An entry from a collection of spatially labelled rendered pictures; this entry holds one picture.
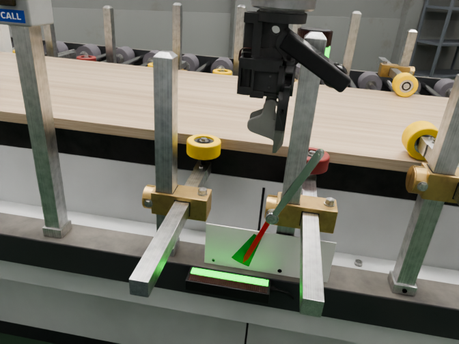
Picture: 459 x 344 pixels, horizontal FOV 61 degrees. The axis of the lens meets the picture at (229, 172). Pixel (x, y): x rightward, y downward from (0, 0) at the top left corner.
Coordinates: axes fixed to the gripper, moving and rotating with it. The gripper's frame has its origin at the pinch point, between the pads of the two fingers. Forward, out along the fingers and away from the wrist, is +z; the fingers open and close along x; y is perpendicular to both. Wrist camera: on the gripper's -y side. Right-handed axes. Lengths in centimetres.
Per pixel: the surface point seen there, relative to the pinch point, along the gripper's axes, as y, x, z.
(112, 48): 82, -115, 8
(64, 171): 57, -28, 26
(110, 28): 82, -115, -1
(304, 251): -6.1, 7.0, 15.0
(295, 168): -3.4, -6.1, 6.5
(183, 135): 23.7, -27.6, 11.4
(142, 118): 37, -35, 11
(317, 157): -6.2, 0.6, 1.0
